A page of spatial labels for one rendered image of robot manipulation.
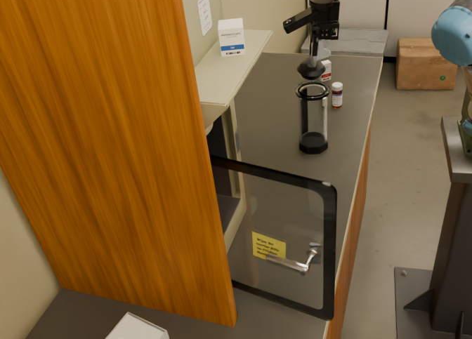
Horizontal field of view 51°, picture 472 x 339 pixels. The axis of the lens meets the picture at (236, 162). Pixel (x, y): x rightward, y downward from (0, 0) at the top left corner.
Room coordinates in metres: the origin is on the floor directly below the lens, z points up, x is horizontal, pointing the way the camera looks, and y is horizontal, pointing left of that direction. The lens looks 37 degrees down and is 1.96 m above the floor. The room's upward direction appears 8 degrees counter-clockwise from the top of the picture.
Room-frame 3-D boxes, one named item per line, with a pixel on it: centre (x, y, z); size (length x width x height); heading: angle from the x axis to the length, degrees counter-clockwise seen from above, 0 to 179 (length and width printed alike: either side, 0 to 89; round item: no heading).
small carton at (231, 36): (0.97, -0.03, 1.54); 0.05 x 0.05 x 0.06; 86
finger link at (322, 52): (1.39, -0.31, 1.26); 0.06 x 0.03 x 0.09; 87
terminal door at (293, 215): (0.72, -0.04, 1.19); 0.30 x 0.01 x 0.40; 57
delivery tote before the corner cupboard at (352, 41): (3.47, -0.95, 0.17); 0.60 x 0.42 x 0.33; 65
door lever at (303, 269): (0.65, -0.08, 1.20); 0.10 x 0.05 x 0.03; 57
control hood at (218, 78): (0.92, -0.01, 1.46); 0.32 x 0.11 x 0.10; 157
